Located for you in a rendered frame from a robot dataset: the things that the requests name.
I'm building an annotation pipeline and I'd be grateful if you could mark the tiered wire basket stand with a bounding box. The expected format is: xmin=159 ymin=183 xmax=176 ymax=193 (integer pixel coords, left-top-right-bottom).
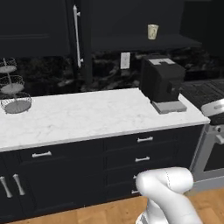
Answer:
xmin=0 ymin=57 xmax=33 ymax=115

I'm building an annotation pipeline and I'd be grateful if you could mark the long silver door handle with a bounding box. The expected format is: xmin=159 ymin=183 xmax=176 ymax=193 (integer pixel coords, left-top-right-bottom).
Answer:
xmin=72 ymin=3 xmax=84 ymax=69

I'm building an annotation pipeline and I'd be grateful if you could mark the stainless steel stove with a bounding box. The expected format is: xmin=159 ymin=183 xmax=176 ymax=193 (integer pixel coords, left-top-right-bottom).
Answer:
xmin=179 ymin=78 xmax=224 ymax=193

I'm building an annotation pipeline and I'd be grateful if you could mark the cream patterned glass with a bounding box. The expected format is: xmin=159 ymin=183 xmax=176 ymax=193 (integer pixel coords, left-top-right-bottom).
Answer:
xmin=147 ymin=24 xmax=160 ymax=41

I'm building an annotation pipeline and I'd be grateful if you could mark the dark closed wall cabinet door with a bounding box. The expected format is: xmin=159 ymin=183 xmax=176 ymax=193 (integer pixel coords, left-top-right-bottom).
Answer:
xmin=0 ymin=0 xmax=71 ymax=59

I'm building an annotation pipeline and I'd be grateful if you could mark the black coffee machine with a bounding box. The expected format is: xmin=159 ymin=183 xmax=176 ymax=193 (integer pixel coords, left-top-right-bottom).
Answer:
xmin=139 ymin=54 xmax=188 ymax=115

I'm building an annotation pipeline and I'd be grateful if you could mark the silver cabinet door handle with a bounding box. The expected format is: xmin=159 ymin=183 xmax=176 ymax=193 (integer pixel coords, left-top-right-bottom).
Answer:
xmin=0 ymin=176 xmax=13 ymax=199
xmin=12 ymin=173 xmax=26 ymax=197

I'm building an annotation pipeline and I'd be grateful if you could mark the dark wide drawer front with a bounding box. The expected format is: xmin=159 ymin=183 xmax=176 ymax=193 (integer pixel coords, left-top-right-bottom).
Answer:
xmin=17 ymin=139 xmax=105 ymax=168

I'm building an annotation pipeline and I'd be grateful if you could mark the dark base cabinet door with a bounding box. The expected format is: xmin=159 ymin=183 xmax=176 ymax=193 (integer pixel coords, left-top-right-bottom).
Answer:
xmin=0 ymin=158 xmax=18 ymax=224
xmin=8 ymin=159 xmax=108 ymax=219

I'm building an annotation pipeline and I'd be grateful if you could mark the white wall socket plate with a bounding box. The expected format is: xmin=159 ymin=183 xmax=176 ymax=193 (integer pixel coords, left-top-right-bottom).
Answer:
xmin=120 ymin=52 xmax=131 ymax=70

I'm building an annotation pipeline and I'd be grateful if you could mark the dark open wall cabinet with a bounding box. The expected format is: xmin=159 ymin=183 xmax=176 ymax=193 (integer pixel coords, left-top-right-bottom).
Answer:
xmin=87 ymin=0 xmax=203 ymax=54

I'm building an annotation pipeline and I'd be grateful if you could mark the dark open cabinet door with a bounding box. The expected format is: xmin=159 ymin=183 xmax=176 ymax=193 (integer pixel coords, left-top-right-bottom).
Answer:
xmin=66 ymin=0 xmax=94 ymax=85

